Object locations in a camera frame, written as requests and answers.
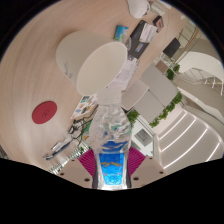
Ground green plant hedge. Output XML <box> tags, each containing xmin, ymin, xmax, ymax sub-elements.
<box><xmin>126</xmin><ymin>109</ymin><xmax>141</xmax><ymax>128</ymax></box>

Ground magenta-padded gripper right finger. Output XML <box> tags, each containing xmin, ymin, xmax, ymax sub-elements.
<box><xmin>126</xmin><ymin>146</ymin><xmax>166</xmax><ymax>190</ymax></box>

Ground small red and black box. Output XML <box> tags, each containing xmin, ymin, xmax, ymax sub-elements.
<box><xmin>152</xmin><ymin>15</ymin><xmax>165</xmax><ymax>33</ymax></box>

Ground white chair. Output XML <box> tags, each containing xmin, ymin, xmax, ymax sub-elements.
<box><xmin>120</xmin><ymin>78</ymin><xmax>150</xmax><ymax>111</ymax></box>

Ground small brown planter box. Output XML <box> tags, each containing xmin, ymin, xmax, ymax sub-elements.
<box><xmin>154</xmin><ymin>59</ymin><xmax>181</xmax><ymax>81</ymax></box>

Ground small white packet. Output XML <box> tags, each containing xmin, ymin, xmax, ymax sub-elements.
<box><xmin>50</xmin><ymin>139</ymin><xmax>73</xmax><ymax>153</ymax></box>

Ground small pale oval device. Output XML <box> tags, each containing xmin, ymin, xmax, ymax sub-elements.
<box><xmin>149</xmin><ymin>1</ymin><xmax>166</xmax><ymax>16</ymax></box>

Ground small teal pack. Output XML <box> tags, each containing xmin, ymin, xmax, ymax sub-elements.
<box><xmin>113</xmin><ymin>24</ymin><xmax>130</xmax><ymax>43</ymax></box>

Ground black folder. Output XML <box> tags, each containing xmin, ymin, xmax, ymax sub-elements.
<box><xmin>128</xmin><ymin>19</ymin><xmax>158</xmax><ymax>61</ymax></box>

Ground colourful sticker sheet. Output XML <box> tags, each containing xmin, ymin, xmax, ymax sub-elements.
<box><xmin>71</xmin><ymin>94</ymin><xmax>100</xmax><ymax>120</ymax></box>

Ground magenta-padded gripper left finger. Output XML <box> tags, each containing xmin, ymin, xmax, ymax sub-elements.
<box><xmin>58</xmin><ymin>148</ymin><xmax>98</xmax><ymax>190</ymax></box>

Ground white card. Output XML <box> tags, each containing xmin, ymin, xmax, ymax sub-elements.
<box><xmin>139</xmin><ymin>23</ymin><xmax>158</xmax><ymax>43</ymax></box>

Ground ceiling light strips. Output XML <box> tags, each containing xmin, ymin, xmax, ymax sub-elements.
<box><xmin>156</xmin><ymin>109</ymin><xmax>222</xmax><ymax>170</ymax></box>

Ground flat round red coaster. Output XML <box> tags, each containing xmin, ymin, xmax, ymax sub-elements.
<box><xmin>31</xmin><ymin>100</ymin><xmax>58</xmax><ymax>125</ymax></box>

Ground black chair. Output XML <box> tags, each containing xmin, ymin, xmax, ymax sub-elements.
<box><xmin>162</xmin><ymin>37</ymin><xmax>182</xmax><ymax>58</ymax></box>

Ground dark blue flat case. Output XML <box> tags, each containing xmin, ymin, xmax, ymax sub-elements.
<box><xmin>42</xmin><ymin>146</ymin><xmax>69</xmax><ymax>161</ymax></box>

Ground clear blue-labelled water bottle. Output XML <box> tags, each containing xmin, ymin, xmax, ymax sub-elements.
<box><xmin>89</xmin><ymin>87</ymin><xmax>133</xmax><ymax>191</ymax></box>

